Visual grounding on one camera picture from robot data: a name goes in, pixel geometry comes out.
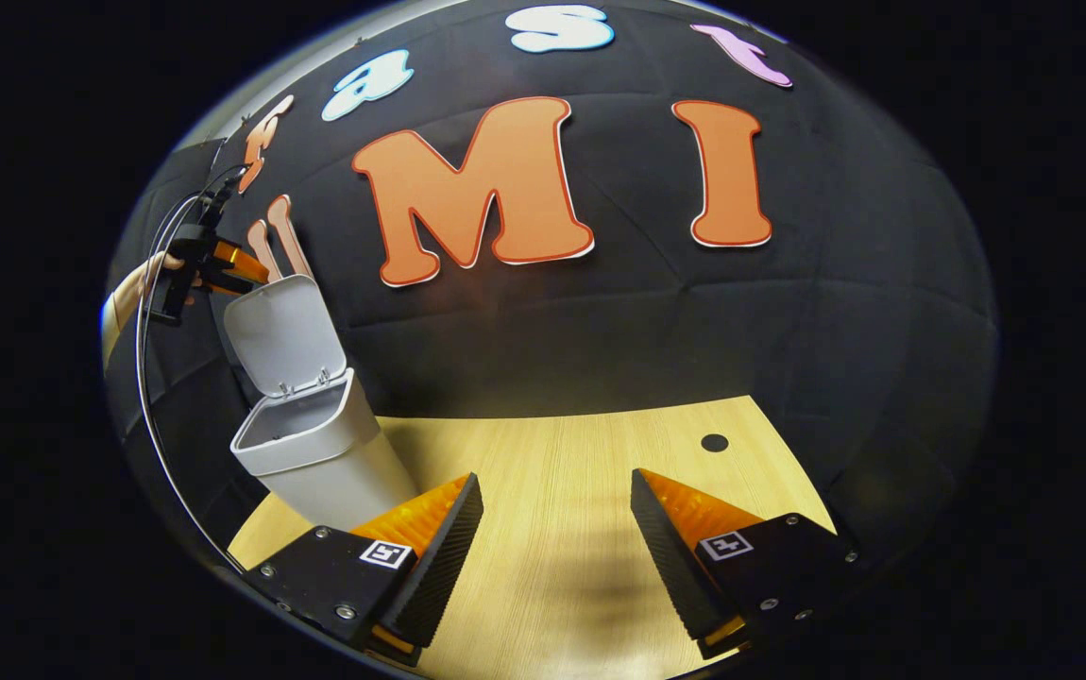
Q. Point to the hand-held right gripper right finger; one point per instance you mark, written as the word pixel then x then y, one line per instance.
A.
pixel 670 557

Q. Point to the wooden desktop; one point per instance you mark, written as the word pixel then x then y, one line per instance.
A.
pixel 562 472

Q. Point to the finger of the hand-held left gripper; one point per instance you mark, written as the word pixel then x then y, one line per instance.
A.
pixel 246 263
pixel 222 283

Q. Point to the white desktop garbage bin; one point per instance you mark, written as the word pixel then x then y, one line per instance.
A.
pixel 326 453

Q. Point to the round black desk grommet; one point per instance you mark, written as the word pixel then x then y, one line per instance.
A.
pixel 714 442

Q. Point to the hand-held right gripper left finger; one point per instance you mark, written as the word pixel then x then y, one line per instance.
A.
pixel 444 557

